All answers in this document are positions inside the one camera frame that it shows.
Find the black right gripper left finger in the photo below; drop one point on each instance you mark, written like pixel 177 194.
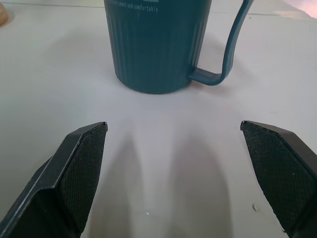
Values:
pixel 74 173

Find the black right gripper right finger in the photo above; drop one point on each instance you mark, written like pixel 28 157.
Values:
pixel 282 171

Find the teal ribbed plastic mug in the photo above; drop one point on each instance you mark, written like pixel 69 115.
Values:
pixel 153 47

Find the tan wooden object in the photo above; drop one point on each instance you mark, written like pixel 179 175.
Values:
pixel 3 15

